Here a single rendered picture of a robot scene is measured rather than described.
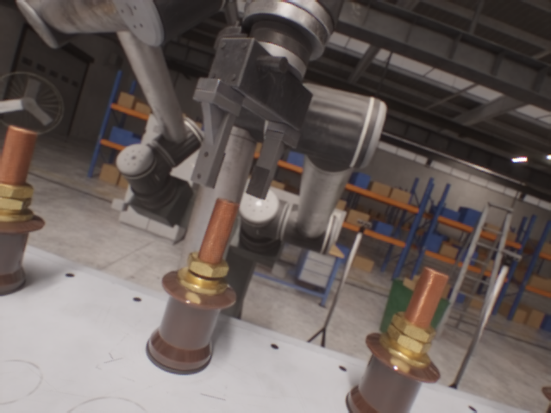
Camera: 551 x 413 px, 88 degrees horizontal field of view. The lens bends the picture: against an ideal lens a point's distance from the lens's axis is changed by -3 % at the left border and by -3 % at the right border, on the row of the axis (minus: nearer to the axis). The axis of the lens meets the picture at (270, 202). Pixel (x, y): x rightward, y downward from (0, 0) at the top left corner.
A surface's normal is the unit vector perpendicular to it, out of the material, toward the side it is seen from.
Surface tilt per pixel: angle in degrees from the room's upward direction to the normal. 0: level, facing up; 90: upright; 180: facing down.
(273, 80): 90
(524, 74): 90
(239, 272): 90
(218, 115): 90
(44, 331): 0
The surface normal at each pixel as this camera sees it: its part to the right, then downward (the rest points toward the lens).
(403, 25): -0.02, 0.08
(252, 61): 0.77, 0.31
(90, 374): 0.32, -0.94
